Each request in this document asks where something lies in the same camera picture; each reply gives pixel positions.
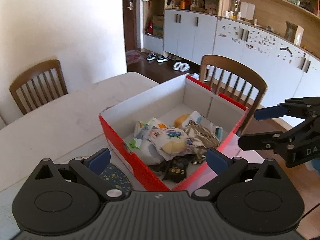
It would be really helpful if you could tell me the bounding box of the glass jar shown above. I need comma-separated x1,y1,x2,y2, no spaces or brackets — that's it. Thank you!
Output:
230,0,241,18

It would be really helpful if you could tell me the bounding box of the yellow bread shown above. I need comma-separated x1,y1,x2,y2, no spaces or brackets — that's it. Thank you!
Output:
174,114,192,129

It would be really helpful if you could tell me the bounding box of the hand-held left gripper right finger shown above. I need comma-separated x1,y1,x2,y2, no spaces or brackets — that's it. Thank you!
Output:
191,147,284,201

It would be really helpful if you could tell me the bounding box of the black snack packet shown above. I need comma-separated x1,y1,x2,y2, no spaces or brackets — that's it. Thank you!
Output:
162,156,196,183

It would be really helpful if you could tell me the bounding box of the silver beige snack packet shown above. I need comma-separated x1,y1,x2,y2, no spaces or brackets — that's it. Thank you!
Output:
192,145,208,166
185,120,223,151

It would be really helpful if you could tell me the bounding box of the person's right hand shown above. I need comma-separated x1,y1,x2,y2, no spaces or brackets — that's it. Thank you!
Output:
306,159,320,174

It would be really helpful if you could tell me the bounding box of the grey door cabinet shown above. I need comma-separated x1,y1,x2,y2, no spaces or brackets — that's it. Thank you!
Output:
163,9,218,62

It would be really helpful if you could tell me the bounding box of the open brown cardboard box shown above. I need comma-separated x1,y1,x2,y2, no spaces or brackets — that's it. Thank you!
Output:
285,21,305,46

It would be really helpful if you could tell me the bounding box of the red cardboard box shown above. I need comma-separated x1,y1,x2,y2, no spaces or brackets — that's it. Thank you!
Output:
99,74,249,192

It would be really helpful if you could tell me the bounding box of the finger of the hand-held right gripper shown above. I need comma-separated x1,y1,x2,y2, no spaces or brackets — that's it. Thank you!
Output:
254,96,320,121
237,116,320,153

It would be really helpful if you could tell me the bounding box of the clear cake packet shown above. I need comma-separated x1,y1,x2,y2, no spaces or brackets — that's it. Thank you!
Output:
150,127,194,161

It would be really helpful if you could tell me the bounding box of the white green bread bag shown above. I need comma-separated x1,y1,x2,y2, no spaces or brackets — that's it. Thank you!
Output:
129,117,170,166

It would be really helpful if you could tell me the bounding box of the dark wooden door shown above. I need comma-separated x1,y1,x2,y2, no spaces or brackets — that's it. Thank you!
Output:
122,0,144,53

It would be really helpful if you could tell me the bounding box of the white rounded container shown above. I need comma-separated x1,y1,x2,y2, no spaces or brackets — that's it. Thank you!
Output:
239,1,255,22

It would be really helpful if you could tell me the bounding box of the patterned door rug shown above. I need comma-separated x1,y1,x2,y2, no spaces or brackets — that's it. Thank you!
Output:
126,50,147,64

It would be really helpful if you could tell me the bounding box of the blue cracker packet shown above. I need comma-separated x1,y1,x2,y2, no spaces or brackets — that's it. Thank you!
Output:
181,111,203,130

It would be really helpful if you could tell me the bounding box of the printed cardboard carton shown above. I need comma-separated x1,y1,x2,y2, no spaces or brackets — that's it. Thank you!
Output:
152,15,165,37

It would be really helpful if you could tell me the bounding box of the white marble desktop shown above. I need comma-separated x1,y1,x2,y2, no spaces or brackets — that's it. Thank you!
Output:
0,72,265,240

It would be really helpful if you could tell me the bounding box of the sticker covered white cabinet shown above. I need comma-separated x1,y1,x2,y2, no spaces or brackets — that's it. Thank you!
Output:
212,17,320,131

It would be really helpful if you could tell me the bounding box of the wooden chair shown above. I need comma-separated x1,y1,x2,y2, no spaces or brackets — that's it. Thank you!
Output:
9,59,68,115
199,54,268,136

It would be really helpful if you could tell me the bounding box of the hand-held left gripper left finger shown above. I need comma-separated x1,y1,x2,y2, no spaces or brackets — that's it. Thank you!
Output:
34,147,125,202

